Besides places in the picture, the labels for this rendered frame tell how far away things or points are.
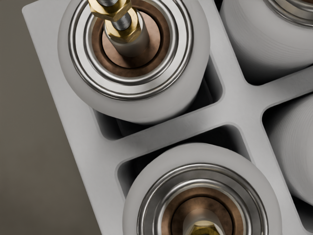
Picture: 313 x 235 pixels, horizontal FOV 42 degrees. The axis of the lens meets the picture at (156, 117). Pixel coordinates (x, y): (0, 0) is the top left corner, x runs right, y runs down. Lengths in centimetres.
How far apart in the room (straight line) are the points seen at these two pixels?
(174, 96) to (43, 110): 30
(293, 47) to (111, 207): 17
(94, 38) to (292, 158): 15
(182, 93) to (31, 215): 33
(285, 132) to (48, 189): 31
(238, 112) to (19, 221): 32
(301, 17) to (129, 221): 16
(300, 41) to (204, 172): 10
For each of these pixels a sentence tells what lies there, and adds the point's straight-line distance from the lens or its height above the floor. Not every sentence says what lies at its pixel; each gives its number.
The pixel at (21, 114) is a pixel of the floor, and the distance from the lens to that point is 53.
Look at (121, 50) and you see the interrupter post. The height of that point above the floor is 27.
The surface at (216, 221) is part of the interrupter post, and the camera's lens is 22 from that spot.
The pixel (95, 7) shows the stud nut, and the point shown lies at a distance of 18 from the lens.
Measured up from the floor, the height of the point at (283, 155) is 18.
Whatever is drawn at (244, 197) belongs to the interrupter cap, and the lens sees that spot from 24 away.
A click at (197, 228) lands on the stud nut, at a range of 21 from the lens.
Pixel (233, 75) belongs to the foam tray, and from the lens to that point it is 32.
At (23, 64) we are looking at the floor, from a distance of 54.
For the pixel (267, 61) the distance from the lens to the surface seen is 32.
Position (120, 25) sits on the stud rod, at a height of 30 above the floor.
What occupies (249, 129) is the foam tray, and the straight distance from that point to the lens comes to 32.
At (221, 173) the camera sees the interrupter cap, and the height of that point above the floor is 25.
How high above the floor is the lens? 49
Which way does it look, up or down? 85 degrees down
